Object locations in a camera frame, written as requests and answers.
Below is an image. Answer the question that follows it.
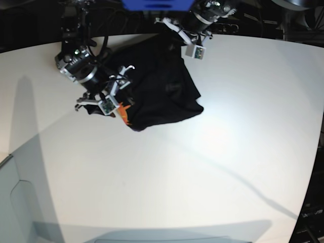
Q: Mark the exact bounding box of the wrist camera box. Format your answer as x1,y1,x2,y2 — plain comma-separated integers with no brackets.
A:
185,45,206,60
98,95,119,116

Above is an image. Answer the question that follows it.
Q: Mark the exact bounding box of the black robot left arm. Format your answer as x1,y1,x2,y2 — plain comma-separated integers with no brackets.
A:
155,1,323,46

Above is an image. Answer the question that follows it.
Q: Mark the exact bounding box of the black power strip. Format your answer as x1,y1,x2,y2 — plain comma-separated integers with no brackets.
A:
210,23,239,34

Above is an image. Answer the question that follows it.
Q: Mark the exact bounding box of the black equipment case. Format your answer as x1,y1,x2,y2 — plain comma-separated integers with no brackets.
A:
291,167,324,243

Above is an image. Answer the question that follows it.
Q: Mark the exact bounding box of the blue plastic box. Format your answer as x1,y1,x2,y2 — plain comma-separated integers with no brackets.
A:
121,0,194,11

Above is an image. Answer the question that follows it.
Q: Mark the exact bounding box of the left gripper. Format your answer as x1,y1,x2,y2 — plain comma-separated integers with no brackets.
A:
154,7,213,46

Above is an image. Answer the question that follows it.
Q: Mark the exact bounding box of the black T-shirt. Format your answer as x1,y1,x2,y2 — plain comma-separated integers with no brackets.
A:
83,32,205,133

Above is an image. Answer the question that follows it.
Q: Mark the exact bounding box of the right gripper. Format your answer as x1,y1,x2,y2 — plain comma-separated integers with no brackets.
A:
74,64,135,111

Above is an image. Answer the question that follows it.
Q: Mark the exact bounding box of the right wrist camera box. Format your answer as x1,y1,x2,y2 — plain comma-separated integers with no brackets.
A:
98,95,119,116

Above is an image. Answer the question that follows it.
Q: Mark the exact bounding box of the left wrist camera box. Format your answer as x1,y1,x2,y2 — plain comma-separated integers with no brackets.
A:
185,45,206,60

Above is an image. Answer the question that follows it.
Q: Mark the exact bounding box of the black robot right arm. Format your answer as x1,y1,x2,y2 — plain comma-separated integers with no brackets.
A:
55,1,135,116

